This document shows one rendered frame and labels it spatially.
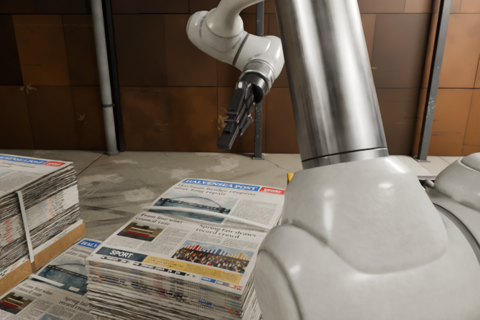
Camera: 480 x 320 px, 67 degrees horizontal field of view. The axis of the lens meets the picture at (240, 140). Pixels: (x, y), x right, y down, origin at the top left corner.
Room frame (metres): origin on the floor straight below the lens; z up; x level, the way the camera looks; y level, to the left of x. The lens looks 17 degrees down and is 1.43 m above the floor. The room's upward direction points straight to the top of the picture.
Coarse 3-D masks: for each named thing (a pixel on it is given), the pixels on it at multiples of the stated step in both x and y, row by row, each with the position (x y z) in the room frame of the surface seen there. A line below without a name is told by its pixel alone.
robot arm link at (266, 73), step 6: (252, 60) 0.99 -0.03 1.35; (258, 60) 0.99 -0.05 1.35; (246, 66) 0.98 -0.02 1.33; (252, 66) 0.96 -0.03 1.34; (258, 66) 0.96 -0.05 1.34; (264, 66) 0.97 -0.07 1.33; (270, 66) 0.98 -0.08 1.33; (246, 72) 0.95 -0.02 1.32; (252, 72) 0.95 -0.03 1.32; (258, 72) 0.94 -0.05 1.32; (264, 72) 0.95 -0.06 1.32; (270, 72) 0.97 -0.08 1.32; (240, 78) 0.97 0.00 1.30; (264, 78) 0.94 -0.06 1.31; (270, 78) 0.96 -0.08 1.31; (270, 84) 0.96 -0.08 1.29
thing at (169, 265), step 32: (128, 224) 0.63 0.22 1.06; (160, 224) 0.63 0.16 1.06; (192, 224) 0.63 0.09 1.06; (96, 256) 0.53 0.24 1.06; (128, 256) 0.53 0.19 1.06; (160, 256) 0.52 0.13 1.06; (192, 256) 0.52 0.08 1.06; (224, 256) 0.52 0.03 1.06; (96, 288) 0.52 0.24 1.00; (128, 288) 0.50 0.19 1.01; (160, 288) 0.48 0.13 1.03; (192, 288) 0.47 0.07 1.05; (224, 288) 0.45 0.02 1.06
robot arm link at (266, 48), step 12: (252, 36) 1.05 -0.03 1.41; (264, 36) 1.09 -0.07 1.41; (240, 48) 1.02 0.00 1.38; (252, 48) 1.01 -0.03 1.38; (264, 48) 1.02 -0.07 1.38; (276, 48) 1.04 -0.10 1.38; (240, 60) 1.02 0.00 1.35; (264, 60) 0.99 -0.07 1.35; (276, 60) 1.01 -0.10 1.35; (276, 72) 1.01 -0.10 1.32
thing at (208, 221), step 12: (156, 204) 0.72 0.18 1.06; (168, 204) 0.71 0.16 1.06; (156, 216) 0.66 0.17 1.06; (168, 216) 0.66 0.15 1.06; (180, 216) 0.66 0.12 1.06; (192, 216) 0.66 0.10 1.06; (204, 216) 0.66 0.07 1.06; (216, 216) 0.66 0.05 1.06; (240, 216) 0.66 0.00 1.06; (216, 228) 0.62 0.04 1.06; (228, 228) 0.62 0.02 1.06; (240, 228) 0.62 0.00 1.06; (252, 228) 0.62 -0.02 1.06
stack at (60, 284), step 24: (96, 240) 0.94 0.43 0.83; (48, 264) 0.82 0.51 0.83; (72, 264) 0.82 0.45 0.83; (24, 288) 0.73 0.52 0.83; (48, 288) 0.73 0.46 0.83; (72, 288) 0.73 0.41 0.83; (0, 312) 0.65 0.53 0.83; (24, 312) 0.65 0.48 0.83; (48, 312) 0.65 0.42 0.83; (72, 312) 0.65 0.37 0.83
